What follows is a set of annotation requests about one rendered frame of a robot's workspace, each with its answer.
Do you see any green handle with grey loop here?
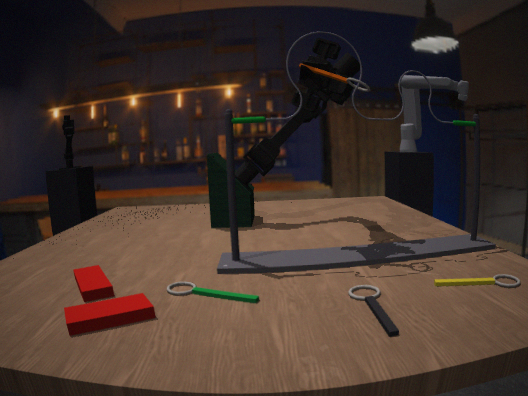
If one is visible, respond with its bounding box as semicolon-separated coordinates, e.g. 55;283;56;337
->
166;281;259;303

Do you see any red rectangular block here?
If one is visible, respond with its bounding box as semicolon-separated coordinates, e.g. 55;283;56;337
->
64;293;155;336
73;265;115;303

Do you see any yellow handle with grey loop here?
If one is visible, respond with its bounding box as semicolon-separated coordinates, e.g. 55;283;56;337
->
434;274;521;287

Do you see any orange handle with grey ring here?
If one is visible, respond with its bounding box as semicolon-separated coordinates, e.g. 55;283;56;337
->
299;63;370;92

